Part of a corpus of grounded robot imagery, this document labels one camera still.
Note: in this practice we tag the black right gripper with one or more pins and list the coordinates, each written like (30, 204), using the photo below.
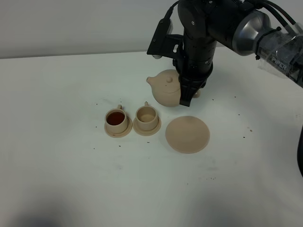
(193, 76)

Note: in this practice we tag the beige teapot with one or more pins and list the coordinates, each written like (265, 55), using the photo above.
(166, 88)

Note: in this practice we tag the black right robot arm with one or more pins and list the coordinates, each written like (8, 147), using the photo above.
(258, 27)

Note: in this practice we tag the beige teapot saucer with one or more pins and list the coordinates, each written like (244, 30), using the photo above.
(187, 134)

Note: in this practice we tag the beige right teacup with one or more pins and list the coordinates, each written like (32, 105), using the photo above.
(147, 117)

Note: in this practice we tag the beige teacup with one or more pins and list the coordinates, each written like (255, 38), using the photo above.
(147, 117)
(115, 116)

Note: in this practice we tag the beige right cup saucer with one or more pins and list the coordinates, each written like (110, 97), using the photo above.
(144, 132)

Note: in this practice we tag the beige cup saucer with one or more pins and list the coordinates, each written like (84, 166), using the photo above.
(118, 131)
(144, 132)

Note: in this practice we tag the beige left teacup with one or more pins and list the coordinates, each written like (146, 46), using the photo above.
(115, 116)

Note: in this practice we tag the beige left cup saucer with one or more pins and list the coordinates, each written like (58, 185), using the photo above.
(118, 131)

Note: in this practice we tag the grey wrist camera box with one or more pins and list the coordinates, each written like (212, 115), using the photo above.
(163, 43)

